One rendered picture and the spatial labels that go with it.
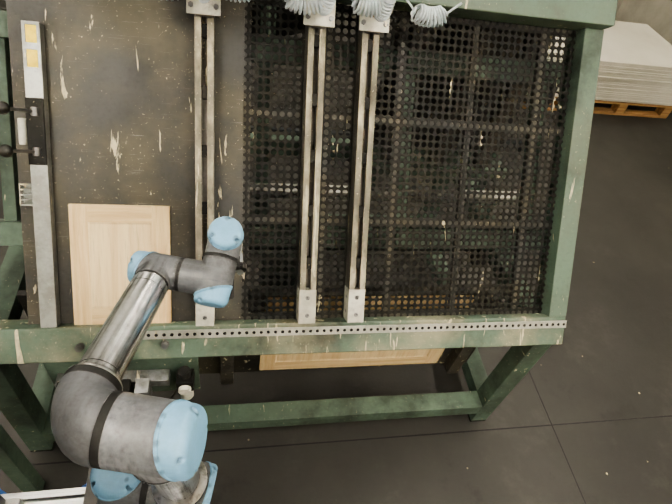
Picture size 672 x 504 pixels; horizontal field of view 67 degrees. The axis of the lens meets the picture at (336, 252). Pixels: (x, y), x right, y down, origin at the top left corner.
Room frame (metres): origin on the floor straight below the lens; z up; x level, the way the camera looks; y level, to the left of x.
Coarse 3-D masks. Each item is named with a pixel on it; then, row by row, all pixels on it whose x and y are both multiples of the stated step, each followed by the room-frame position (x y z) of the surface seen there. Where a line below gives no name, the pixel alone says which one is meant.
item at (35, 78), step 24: (24, 24) 1.35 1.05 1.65; (24, 48) 1.30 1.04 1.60; (24, 72) 1.26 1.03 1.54; (48, 120) 1.22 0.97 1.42; (48, 144) 1.17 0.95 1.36; (48, 168) 1.12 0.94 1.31; (48, 192) 1.07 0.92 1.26; (48, 216) 1.03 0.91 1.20; (48, 240) 0.98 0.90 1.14; (48, 264) 0.93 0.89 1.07; (48, 288) 0.89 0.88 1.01; (48, 312) 0.84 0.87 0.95
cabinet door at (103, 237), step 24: (72, 216) 1.06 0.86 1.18; (96, 216) 1.08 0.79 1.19; (120, 216) 1.11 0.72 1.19; (144, 216) 1.13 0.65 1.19; (168, 216) 1.15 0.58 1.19; (72, 240) 1.01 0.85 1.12; (96, 240) 1.04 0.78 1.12; (120, 240) 1.06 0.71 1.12; (144, 240) 1.08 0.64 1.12; (168, 240) 1.11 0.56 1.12; (72, 264) 0.97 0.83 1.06; (96, 264) 0.99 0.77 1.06; (120, 264) 1.01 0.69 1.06; (72, 288) 0.92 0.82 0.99; (96, 288) 0.94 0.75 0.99; (120, 288) 0.96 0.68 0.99; (96, 312) 0.89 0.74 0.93; (168, 312) 0.96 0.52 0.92
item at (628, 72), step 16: (608, 32) 5.76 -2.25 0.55; (624, 32) 5.88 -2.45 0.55; (640, 32) 5.99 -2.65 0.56; (656, 32) 6.11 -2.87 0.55; (608, 48) 5.33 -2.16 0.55; (624, 48) 5.43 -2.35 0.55; (640, 48) 5.53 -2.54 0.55; (656, 48) 5.63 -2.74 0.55; (608, 64) 5.01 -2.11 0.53; (624, 64) 5.06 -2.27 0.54; (640, 64) 5.12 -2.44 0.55; (656, 64) 5.21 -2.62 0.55; (608, 80) 5.04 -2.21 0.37; (624, 80) 5.08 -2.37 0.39; (640, 80) 5.13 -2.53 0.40; (656, 80) 5.21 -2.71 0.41; (608, 96) 5.06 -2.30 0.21; (624, 96) 5.12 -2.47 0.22; (640, 96) 5.17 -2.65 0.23; (656, 96) 5.23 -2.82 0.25; (608, 112) 5.11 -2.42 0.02; (624, 112) 5.19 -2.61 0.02; (640, 112) 5.28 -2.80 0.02; (656, 112) 5.36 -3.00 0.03
